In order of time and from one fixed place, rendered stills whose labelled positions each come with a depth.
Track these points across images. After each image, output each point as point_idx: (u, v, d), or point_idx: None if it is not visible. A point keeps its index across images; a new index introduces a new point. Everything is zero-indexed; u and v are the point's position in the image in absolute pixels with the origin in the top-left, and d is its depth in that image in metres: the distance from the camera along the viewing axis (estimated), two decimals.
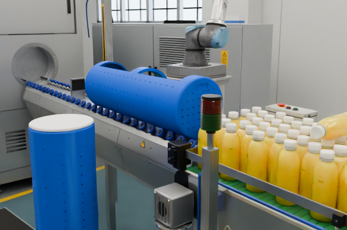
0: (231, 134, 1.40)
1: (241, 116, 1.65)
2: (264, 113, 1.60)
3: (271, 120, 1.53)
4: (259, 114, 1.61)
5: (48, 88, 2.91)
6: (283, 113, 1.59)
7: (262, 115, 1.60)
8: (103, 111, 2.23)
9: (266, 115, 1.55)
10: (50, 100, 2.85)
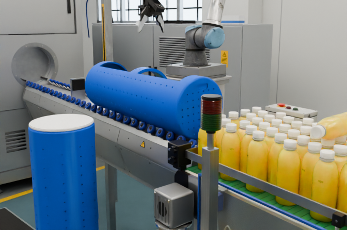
0: (231, 134, 1.40)
1: (241, 116, 1.65)
2: (264, 113, 1.60)
3: (271, 120, 1.53)
4: (259, 114, 1.61)
5: (48, 88, 2.91)
6: (283, 113, 1.59)
7: (262, 115, 1.60)
8: (103, 111, 2.23)
9: (266, 115, 1.55)
10: (50, 100, 2.85)
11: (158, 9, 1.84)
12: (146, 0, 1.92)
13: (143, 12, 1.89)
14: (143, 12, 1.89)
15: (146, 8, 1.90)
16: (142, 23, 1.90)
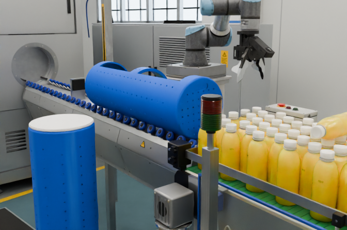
0: (231, 134, 1.40)
1: (241, 116, 1.65)
2: (264, 113, 1.60)
3: (271, 120, 1.53)
4: (259, 114, 1.61)
5: (48, 88, 2.91)
6: (283, 113, 1.59)
7: (262, 115, 1.60)
8: (103, 111, 2.23)
9: (266, 115, 1.55)
10: (50, 100, 2.85)
11: (268, 54, 1.44)
12: (247, 41, 1.52)
13: (245, 56, 1.49)
14: (245, 56, 1.49)
15: (248, 51, 1.50)
16: (243, 70, 1.50)
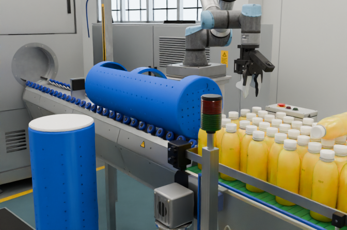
0: (231, 134, 1.40)
1: (241, 116, 1.65)
2: (264, 113, 1.60)
3: (271, 120, 1.53)
4: (259, 114, 1.61)
5: (48, 88, 2.91)
6: (283, 113, 1.59)
7: (262, 115, 1.60)
8: (103, 111, 2.23)
9: (266, 115, 1.55)
10: (50, 100, 2.85)
11: (268, 69, 1.45)
12: (247, 55, 1.53)
13: (246, 74, 1.50)
14: (246, 73, 1.50)
15: (249, 65, 1.50)
16: (248, 86, 1.52)
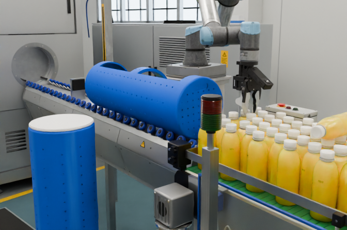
0: (231, 134, 1.40)
1: (241, 116, 1.65)
2: (264, 113, 1.60)
3: (271, 120, 1.53)
4: (259, 114, 1.61)
5: (48, 88, 2.91)
6: (283, 113, 1.59)
7: (262, 115, 1.60)
8: (103, 111, 2.23)
9: (266, 115, 1.55)
10: (50, 100, 2.85)
11: (266, 86, 1.46)
12: (246, 71, 1.54)
13: (245, 91, 1.52)
14: (245, 91, 1.52)
15: (247, 82, 1.52)
16: (247, 103, 1.54)
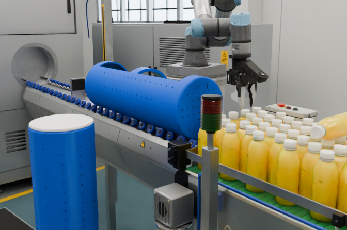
0: (231, 134, 1.40)
1: (241, 116, 1.65)
2: (264, 113, 1.60)
3: (271, 120, 1.53)
4: (259, 114, 1.61)
5: (48, 88, 2.91)
6: (283, 113, 1.59)
7: (262, 115, 1.60)
8: (103, 111, 2.23)
9: (266, 115, 1.55)
10: (50, 100, 2.85)
11: (261, 79, 1.40)
12: (239, 65, 1.48)
13: (239, 85, 1.46)
14: (239, 85, 1.46)
15: (241, 76, 1.46)
16: (242, 98, 1.48)
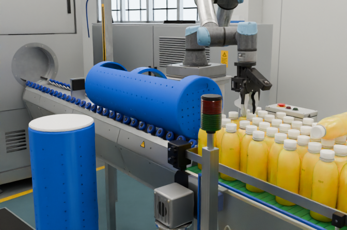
0: (231, 134, 1.40)
1: (241, 116, 1.65)
2: (264, 113, 1.60)
3: (271, 120, 1.53)
4: (259, 114, 1.61)
5: (48, 88, 2.91)
6: (283, 113, 1.59)
7: (262, 115, 1.60)
8: (103, 111, 2.23)
9: (266, 115, 1.55)
10: (50, 100, 2.85)
11: (265, 87, 1.44)
12: (244, 72, 1.52)
13: (243, 93, 1.50)
14: (243, 92, 1.50)
15: (246, 83, 1.50)
16: (246, 104, 1.52)
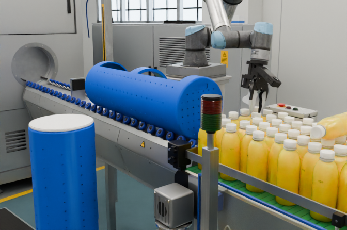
0: (231, 134, 1.40)
1: (240, 116, 1.65)
2: (269, 111, 1.62)
3: None
4: (264, 112, 1.63)
5: (48, 88, 2.91)
6: (285, 113, 1.58)
7: (267, 113, 1.62)
8: (103, 111, 2.23)
9: (268, 115, 1.55)
10: (50, 100, 2.85)
11: (274, 83, 1.48)
12: (255, 70, 1.57)
13: (253, 88, 1.54)
14: (253, 87, 1.54)
15: (256, 80, 1.54)
16: (254, 101, 1.55)
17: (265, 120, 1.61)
